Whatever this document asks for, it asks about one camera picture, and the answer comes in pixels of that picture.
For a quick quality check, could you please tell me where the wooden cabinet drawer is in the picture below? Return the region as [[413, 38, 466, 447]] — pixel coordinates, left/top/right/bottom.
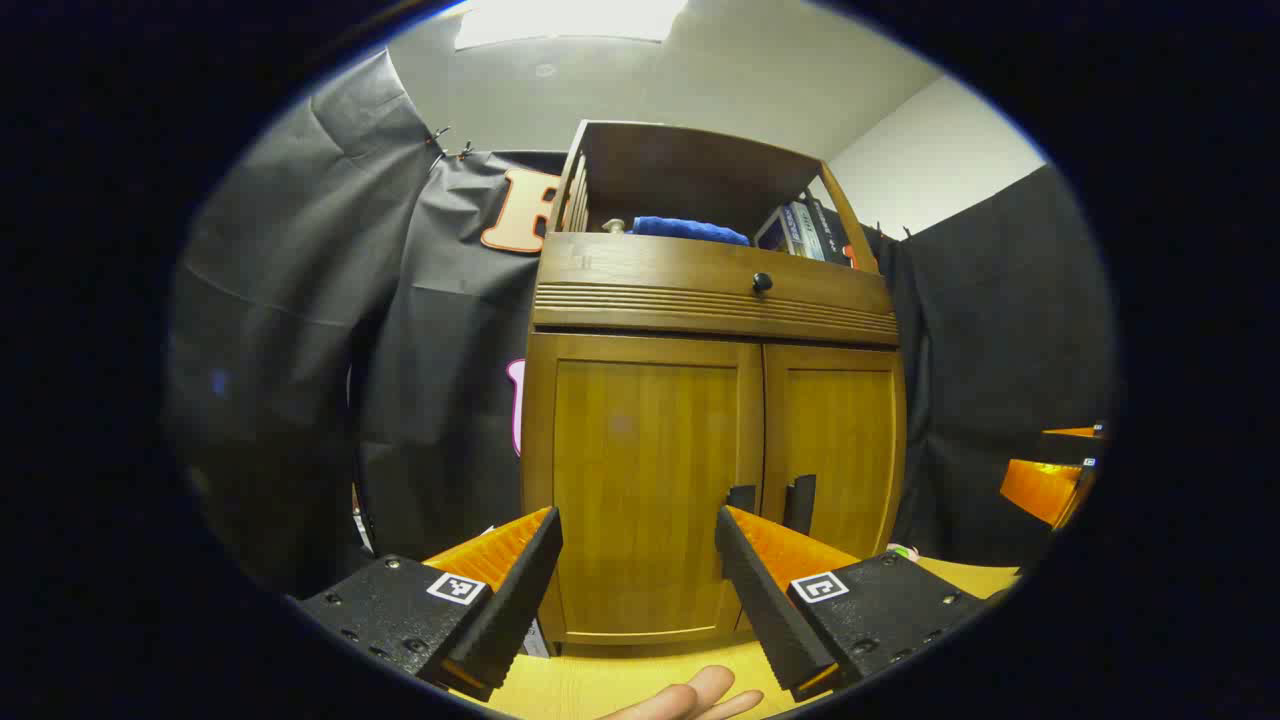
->
[[532, 232, 901, 347]]

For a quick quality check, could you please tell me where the black curved cable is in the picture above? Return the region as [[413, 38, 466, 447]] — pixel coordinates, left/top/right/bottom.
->
[[345, 365, 376, 556]]

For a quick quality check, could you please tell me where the black backdrop cloth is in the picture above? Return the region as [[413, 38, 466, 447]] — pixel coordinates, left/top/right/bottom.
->
[[165, 50, 1116, 601]]

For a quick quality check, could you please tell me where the brown wooden shoe cabinet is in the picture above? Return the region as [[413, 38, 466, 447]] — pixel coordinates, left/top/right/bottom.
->
[[520, 120, 909, 649]]

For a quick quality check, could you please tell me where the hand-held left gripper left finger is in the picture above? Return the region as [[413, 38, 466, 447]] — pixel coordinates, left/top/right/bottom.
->
[[297, 506, 563, 701]]

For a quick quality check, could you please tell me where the blue folded cloth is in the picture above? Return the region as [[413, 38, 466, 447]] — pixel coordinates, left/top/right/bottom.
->
[[632, 216, 751, 247]]

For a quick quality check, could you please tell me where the ceiling light panel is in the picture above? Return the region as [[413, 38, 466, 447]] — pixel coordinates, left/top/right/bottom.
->
[[455, 0, 689, 51]]

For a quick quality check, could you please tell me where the wooden cabinet door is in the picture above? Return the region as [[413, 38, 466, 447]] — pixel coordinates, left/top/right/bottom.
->
[[522, 333, 766, 646], [762, 343, 907, 561]]

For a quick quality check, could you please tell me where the white striped book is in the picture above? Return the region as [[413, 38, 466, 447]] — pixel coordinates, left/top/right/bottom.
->
[[783, 200, 827, 261]]

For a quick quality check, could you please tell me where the blue purple book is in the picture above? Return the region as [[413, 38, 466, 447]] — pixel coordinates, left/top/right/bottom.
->
[[755, 207, 798, 254]]

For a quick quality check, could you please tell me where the black book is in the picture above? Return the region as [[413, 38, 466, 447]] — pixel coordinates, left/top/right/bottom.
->
[[805, 195, 854, 267]]

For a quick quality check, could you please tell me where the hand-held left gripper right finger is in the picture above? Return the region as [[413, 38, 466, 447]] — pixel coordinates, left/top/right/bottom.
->
[[714, 505, 991, 703]]

